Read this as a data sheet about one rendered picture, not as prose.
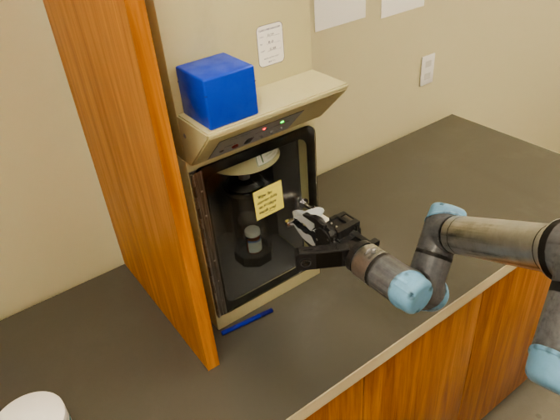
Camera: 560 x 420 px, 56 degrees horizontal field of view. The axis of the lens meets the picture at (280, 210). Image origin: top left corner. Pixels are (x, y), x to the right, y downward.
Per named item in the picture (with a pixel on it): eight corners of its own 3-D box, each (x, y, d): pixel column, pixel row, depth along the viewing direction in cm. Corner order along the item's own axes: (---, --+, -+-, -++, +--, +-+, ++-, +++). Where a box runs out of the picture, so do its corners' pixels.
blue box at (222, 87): (183, 113, 97) (174, 66, 92) (229, 97, 101) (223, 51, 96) (210, 131, 90) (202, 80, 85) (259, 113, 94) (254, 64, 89)
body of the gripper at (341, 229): (341, 236, 120) (379, 262, 112) (312, 252, 116) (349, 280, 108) (341, 207, 116) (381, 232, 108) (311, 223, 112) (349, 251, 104)
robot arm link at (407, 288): (421, 320, 101) (399, 314, 95) (379, 289, 108) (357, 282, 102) (442, 285, 100) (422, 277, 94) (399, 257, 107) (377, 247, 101)
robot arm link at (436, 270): (462, 267, 110) (438, 257, 102) (445, 318, 109) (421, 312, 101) (427, 257, 115) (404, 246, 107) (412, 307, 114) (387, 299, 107)
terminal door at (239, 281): (218, 315, 126) (191, 170, 104) (318, 261, 140) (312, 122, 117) (221, 317, 126) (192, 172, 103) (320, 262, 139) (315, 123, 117)
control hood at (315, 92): (184, 162, 102) (174, 115, 97) (314, 112, 117) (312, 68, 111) (214, 186, 94) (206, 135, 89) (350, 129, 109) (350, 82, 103)
